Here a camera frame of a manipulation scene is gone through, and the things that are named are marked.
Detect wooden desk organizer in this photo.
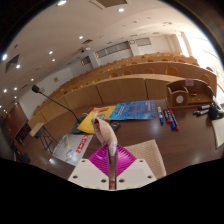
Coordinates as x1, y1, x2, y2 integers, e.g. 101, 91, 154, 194
165, 78, 215, 109

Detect ceiling projector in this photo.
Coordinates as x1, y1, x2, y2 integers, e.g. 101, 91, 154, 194
79, 45, 92, 54

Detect red marker pen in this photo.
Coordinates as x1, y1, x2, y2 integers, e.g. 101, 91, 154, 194
162, 106, 172, 124
168, 108, 180, 132

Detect white paper notepad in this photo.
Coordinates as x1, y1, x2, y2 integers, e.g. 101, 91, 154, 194
211, 117, 224, 150

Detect black remote control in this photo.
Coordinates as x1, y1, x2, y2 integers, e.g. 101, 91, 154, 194
109, 121, 121, 132

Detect rows of wooden auditorium seats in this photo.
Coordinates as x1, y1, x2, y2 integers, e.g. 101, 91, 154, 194
28, 51, 218, 129

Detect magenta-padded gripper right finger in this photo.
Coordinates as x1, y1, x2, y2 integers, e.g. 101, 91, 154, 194
116, 144, 158, 191

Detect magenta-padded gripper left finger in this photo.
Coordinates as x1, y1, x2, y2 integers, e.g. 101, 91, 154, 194
67, 144, 111, 191

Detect black marker pen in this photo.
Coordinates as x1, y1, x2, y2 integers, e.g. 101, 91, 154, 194
197, 104, 212, 111
193, 109, 210, 117

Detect ceiling air vent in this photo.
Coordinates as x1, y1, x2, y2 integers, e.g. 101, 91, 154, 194
4, 53, 21, 74
89, 0, 129, 10

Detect blue marker pen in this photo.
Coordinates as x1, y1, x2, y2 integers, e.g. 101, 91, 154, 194
156, 105, 165, 126
167, 111, 177, 131

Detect blue booklet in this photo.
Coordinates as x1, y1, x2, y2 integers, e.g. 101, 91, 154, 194
108, 99, 157, 122

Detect white and red magazine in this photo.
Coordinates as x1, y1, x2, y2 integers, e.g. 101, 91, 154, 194
52, 133, 94, 167

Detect yellow booklet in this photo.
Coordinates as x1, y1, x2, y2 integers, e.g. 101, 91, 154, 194
77, 105, 118, 134

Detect recessed ceiling lights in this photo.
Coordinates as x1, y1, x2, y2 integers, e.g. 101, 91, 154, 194
0, 0, 128, 114

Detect beige checked towel red trim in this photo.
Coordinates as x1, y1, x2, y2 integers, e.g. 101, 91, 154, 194
92, 117, 167, 191

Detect wooden topped metal stool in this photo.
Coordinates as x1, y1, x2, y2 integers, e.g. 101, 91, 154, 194
29, 121, 58, 155

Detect black gooseneck desk microphone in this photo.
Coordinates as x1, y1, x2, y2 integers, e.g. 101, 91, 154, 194
31, 84, 88, 134

